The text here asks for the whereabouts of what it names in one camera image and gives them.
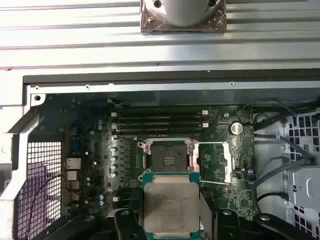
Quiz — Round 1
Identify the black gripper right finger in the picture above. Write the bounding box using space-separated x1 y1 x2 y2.
207 204 320 240

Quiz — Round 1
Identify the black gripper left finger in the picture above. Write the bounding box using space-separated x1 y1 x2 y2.
31 209 146 240

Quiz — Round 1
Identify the thin wire locking lever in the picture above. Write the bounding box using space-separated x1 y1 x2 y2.
199 179 232 186

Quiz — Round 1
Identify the silver CPU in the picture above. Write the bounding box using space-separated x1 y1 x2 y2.
138 171 209 240

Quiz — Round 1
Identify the metal socket cover frame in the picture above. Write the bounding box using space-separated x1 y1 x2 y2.
196 141 237 183

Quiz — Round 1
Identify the black CPU socket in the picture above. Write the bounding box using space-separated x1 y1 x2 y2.
136 136 200 176

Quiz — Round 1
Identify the green motherboard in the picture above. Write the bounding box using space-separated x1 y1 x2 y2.
39 98 262 226

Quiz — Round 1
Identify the silver perforated drive cage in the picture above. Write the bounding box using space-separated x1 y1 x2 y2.
282 107 320 240

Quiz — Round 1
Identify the silver coin battery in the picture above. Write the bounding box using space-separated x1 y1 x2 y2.
229 121 244 136

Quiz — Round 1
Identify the black and silver PC case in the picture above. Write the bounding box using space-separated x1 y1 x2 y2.
0 67 320 240

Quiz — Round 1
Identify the black round cable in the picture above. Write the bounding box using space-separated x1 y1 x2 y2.
256 190 291 204

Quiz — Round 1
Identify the black flat cable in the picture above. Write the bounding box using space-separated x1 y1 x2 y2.
253 132 320 167

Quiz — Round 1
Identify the brown square base plate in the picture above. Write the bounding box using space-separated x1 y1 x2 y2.
139 0 228 33

